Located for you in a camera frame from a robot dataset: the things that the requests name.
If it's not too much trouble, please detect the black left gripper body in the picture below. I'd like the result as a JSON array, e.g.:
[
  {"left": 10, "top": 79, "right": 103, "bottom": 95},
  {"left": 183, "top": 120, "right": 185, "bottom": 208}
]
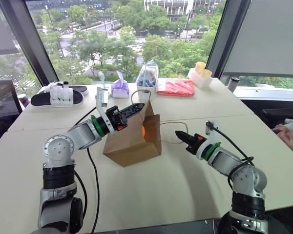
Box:
[{"left": 105, "top": 105, "right": 129, "bottom": 133}]

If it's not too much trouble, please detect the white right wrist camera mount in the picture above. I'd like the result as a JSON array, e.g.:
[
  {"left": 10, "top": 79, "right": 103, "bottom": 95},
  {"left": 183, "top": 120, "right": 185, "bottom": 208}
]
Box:
[{"left": 196, "top": 119, "right": 222, "bottom": 160}]

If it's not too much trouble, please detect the orange plush toy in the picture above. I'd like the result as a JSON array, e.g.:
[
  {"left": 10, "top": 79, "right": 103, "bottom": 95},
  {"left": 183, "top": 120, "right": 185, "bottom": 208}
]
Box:
[{"left": 141, "top": 125, "right": 150, "bottom": 142}]

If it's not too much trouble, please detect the clear plastic hook stand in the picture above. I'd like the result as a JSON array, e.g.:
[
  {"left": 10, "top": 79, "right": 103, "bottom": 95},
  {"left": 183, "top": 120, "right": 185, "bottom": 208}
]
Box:
[{"left": 97, "top": 70, "right": 111, "bottom": 91}]

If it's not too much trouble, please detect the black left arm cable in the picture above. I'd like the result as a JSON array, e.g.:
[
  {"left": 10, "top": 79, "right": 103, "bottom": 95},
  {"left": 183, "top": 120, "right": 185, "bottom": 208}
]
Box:
[{"left": 73, "top": 108, "right": 101, "bottom": 234}]

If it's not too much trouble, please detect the red folded cloth in wrap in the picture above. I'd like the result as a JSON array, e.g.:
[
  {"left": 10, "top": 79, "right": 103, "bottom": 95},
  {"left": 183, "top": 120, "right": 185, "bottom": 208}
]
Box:
[{"left": 156, "top": 78, "right": 195, "bottom": 98}]

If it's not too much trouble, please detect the black chair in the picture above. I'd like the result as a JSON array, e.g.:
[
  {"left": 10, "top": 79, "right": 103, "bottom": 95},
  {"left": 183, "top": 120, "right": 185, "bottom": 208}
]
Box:
[{"left": 241, "top": 98, "right": 293, "bottom": 130}]

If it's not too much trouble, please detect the black slipper with white strap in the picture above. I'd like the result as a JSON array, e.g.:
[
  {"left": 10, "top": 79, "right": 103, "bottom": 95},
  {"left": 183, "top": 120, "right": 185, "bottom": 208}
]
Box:
[
  {"left": 42, "top": 81, "right": 90, "bottom": 96},
  {"left": 30, "top": 85, "right": 85, "bottom": 108}
]

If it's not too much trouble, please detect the person's bare hand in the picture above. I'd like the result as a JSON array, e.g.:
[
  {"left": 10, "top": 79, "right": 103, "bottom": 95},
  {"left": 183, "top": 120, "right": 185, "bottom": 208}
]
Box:
[{"left": 271, "top": 124, "right": 293, "bottom": 160}]

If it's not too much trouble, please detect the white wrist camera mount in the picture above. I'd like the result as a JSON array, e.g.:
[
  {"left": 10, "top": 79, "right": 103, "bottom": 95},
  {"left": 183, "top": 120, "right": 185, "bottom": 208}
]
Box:
[
  {"left": 95, "top": 86, "right": 115, "bottom": 134},
  {"left": 196, "top": 119, "right": 222, "bottom": 160}
]

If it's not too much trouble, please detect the black monitor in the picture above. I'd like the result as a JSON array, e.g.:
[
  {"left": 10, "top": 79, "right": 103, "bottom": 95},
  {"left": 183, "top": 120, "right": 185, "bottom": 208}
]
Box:
[{"left": 0, "top": 78, "right": 23, "bottom": 152}]

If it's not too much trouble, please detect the grey cylindrical bottle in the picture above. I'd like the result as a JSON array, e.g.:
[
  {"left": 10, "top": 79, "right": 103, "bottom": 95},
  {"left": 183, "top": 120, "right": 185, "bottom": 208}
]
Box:
[{"left": 228, "top": 76, "right": 241, "bottom": 94}]

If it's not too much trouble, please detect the clear bag of blue items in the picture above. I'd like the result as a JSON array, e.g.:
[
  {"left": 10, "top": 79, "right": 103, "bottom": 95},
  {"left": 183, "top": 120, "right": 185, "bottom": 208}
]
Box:
[{"left": 136, "top": 59, "right": 160, "bottom": 88}]

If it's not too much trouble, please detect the white plastic tray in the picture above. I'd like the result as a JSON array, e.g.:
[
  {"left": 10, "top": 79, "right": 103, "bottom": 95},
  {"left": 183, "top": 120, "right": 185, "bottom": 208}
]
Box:
[{"left": 187, "top": 67, "right": 214, "bottom": 89}]

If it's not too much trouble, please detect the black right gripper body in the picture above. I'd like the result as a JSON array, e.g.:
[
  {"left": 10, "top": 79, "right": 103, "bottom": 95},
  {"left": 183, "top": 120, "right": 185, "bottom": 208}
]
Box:
[{"left": 185, "top": 133, "right": 208, "bottom": 156}]

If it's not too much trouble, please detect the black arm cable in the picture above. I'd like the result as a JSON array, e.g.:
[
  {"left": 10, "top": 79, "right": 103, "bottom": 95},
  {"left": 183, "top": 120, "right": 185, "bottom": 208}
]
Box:
[
  {"left": 73, "top": 108, "right": 101, "bottom": 234},
  {"left": 206, "top": 121, "right": 256, "bottom": 191}
]

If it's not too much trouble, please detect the white paper cup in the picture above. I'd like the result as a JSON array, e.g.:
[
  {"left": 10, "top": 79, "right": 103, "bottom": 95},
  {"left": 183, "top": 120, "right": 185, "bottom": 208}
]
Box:
[{"left": 17, "top": 93, "right": 31, "bottom": 108}]

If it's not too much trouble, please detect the white container under clear bag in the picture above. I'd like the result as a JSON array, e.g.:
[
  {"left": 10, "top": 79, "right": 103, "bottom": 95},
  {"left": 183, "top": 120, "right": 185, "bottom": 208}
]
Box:
[{"left": 136, "top": 82, "right": 157, "bottom": 102}]

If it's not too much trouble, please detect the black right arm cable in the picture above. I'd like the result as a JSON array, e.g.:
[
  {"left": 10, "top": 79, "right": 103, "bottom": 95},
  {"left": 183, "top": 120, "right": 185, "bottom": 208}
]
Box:
[{"left": 206, "top": 121, "right": 256, "bottom": 191}]

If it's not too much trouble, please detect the brown paper bag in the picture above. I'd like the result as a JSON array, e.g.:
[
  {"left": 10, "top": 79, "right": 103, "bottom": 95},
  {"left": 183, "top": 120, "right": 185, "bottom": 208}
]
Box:
[{"left": 102, "top": 89, "right": 189, "bottom": 168}]

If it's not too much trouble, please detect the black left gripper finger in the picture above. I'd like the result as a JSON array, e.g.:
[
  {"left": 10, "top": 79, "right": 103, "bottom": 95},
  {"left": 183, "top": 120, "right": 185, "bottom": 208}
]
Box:
[
  {"left": 123, "top": 107, "right": 144, "bottom": 123},
  {"left": 119, "top": 102, "right": 146, "bottom": 117}
]

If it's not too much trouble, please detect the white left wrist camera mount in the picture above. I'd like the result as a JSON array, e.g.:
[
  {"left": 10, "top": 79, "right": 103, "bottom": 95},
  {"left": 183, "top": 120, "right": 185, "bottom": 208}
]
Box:
[{"left": 95, "top": 86, "right": 115, "bottom": 134}]

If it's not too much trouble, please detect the purple plastic bag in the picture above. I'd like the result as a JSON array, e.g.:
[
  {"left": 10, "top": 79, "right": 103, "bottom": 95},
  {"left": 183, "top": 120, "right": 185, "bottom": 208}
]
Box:
[{"left": 110, "top": 71, "right": 131, "bottom": 99}]

